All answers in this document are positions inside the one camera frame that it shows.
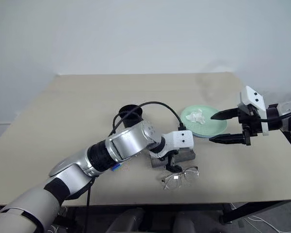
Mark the black table frame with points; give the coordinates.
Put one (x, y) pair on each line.
(252, 210)

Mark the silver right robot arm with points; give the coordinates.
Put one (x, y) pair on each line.
(289, 111)

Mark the crumpled white tissue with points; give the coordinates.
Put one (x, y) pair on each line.
(196, 117)

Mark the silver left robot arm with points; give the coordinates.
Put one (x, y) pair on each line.
(126, 143)

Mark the black cup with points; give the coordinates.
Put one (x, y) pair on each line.
(132, 119)

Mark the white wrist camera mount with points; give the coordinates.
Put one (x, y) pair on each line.
(253, 97)
(182, 139)

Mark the grey glasses case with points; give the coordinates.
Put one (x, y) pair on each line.
(186, 155)

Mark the thin metal frame glasses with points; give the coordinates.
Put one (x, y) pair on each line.
(173, 182)

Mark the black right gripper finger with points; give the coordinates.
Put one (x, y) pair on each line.
(226, 114)
(229, 139)

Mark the light green plate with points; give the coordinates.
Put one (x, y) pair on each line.
(208, 127)

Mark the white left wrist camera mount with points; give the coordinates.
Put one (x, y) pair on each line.
(182, 139)

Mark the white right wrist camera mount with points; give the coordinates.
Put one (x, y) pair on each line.
(253, 97)

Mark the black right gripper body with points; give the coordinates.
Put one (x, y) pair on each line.
(251, 123)

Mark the dark rounded shape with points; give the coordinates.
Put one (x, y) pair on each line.
(128, 221)
(184, 223)

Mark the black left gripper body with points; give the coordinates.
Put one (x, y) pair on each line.
(170, 157)

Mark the light blue plate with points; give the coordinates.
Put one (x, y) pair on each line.
(201, 136)

